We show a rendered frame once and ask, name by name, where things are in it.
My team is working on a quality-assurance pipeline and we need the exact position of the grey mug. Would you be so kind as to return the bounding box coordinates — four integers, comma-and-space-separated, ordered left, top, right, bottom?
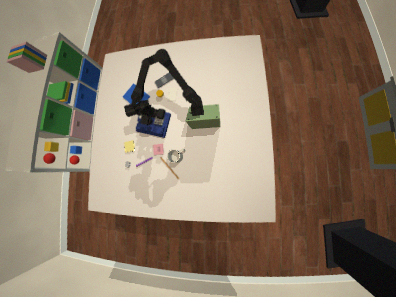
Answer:
167, 149, 186, 163

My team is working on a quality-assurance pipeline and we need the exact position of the yellow square pad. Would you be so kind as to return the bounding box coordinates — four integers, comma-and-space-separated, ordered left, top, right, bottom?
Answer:
124, 140, 135, 152

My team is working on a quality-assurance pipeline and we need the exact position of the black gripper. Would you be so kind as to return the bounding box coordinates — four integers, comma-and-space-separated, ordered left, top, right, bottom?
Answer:
137, 105, 166, 120

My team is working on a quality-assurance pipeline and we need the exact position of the blue flat panel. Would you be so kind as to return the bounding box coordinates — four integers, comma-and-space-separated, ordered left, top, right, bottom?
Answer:
123, 84, 150, 104

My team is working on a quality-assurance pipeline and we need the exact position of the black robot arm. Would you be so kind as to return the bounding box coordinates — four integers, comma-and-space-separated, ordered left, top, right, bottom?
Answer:
124, 49, 204, 125

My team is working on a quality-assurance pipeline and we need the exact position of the blue phone faceplate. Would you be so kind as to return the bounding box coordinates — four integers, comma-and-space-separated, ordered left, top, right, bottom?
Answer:
136, 112, 171, 138

